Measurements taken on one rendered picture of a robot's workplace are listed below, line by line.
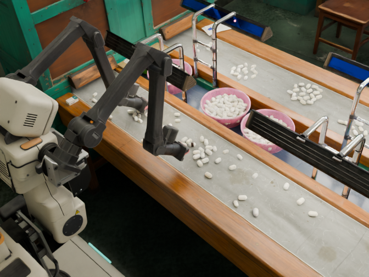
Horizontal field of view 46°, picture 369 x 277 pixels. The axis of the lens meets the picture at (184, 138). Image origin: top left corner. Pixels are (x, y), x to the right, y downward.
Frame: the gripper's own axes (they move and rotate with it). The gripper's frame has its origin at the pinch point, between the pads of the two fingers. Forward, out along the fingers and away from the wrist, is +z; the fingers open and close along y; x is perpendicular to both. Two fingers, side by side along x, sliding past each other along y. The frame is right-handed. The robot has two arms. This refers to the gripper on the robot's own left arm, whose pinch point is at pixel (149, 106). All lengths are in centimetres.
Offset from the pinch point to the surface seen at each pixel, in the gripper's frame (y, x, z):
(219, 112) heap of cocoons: -29.0, -13.6, 20.2
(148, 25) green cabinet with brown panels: 46, -37, 20
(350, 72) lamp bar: -80, -59, 22
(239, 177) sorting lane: -67, 4, -1
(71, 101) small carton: 32.5, 16.7, -23.5
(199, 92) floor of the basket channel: -3.1, -15.7, 31.6
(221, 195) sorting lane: -69, 12, -11
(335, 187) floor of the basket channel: -99, -11, 26
